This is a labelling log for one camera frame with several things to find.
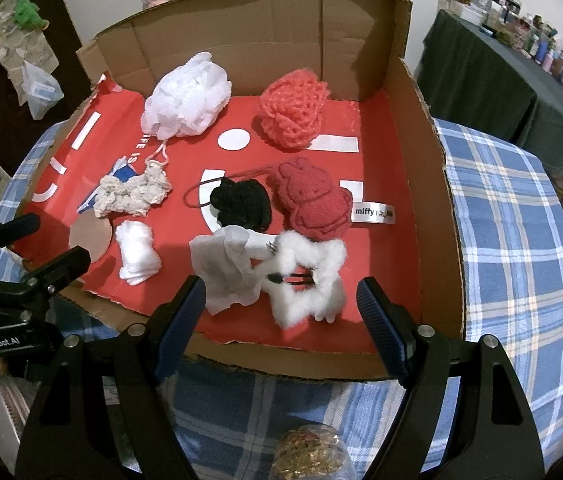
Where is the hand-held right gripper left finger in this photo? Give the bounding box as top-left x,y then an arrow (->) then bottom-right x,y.
14,274 -> 208,480

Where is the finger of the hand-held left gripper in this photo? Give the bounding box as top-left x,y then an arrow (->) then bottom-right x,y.
0,212 -> 42,267
0,246 -> 92,322

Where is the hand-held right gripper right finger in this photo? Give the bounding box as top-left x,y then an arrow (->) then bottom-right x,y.
356,276 -> 547,480

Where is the round brown cardboard disc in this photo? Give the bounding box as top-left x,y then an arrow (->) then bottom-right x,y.
69,216 -> 114,263

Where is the white tissue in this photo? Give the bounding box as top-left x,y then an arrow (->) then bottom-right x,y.
189,225 -> 280,317

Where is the white cotton wad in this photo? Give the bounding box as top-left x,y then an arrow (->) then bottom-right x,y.
114,220 -> 162,288

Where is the cream crochet scrunchie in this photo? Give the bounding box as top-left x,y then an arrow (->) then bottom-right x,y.
92,164 -> 172,218

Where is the white fluffy hair clip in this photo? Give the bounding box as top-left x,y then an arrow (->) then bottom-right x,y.
260,230 -> 348,330

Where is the blue and white packet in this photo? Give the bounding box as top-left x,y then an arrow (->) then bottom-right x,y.
78,157 -> 137,211

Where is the black crochet hair tie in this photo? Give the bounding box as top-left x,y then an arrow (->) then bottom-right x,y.
182,162 -> 273,233

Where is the red rabbit-shaped sponge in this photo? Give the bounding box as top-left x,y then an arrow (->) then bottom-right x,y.
276,157 -> 396,238

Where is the white mesh bath pouf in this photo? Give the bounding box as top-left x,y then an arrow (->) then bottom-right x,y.
140,51 -> 232,168

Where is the coral mesh bath pouf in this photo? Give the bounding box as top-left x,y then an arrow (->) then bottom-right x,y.
258,69 -> 331,150

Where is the cardboard box red lining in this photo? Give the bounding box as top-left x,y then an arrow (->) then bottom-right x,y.
12,0 -> 467,381

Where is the clear plastic bag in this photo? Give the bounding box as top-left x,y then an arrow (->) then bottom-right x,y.
19,60 -> 65,121

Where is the blue plaid blanket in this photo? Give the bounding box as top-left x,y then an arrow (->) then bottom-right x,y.
0,117 -> 563,480

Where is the hanging fabric organiser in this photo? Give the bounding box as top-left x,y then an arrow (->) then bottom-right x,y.
0,0 -> 60,86

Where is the dark wooden door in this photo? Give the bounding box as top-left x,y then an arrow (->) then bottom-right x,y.
0,0 -> 92,176

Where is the green plush toy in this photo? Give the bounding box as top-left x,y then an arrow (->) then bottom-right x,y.
13,0 -> 50,31

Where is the dark green covered table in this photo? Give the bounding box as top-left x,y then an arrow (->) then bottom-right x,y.
414,9 -> 563,193

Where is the cluttered dresser with bottles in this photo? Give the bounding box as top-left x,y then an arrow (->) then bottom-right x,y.
436,0 -> 563,126

